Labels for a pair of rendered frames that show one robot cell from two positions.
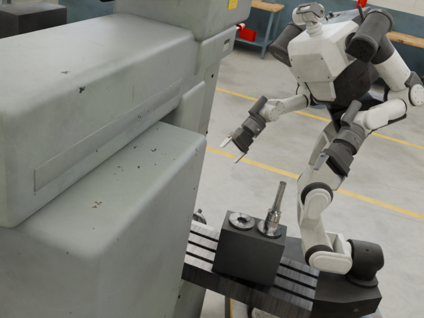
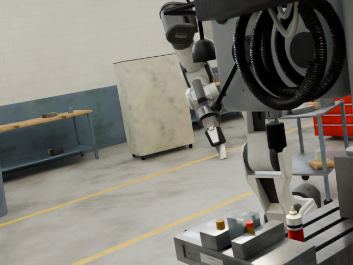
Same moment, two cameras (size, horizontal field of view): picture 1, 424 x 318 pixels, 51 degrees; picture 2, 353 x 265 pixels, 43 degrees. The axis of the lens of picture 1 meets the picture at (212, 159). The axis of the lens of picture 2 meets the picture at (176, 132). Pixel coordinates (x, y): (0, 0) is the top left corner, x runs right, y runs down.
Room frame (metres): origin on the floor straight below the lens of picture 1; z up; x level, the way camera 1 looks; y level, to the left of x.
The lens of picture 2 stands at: (0.83, 1.17, 1.46)
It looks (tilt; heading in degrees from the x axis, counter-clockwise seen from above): 9 degrees down; 311
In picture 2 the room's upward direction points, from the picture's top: 9 degrees counter-clockwise
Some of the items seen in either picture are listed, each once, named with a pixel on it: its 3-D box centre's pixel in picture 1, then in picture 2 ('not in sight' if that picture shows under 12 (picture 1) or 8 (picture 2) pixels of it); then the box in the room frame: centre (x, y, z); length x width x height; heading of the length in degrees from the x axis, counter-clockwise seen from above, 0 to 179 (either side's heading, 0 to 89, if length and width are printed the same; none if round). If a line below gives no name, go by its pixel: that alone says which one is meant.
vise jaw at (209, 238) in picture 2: not in sight; (229, 230); (1.48, 0.28, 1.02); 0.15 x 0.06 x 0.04; 78
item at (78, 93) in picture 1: (99, 82); not in sight; (0.91, 0.27, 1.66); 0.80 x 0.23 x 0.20; 166
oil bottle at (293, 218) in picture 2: not in sight; (294, 225); (1.38, 0.13, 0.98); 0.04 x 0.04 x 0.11
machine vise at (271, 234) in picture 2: not in sight; (238, 245); (1.46, 0.29, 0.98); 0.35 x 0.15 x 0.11; 168
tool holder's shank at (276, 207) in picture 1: (279, 197); not in sight; (1.27, -0.24, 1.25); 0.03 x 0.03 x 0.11
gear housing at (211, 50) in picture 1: (182, 38); not in sight; (1.35, 0.16, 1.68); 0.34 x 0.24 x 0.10; 166
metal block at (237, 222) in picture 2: not in sight; (244, 226); (1.43, 0.29, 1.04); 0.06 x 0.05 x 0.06; 78
